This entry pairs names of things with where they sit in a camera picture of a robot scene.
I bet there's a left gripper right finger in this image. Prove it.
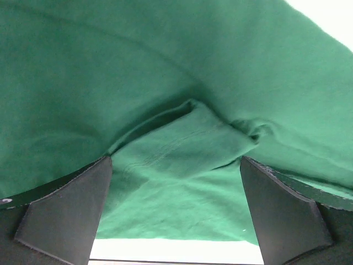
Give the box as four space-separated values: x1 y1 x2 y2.
240 157 352 265

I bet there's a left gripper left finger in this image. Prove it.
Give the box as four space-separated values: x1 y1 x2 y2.
1 156 113 265

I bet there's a green t shirt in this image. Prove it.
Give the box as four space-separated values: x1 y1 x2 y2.
1 1 352 244

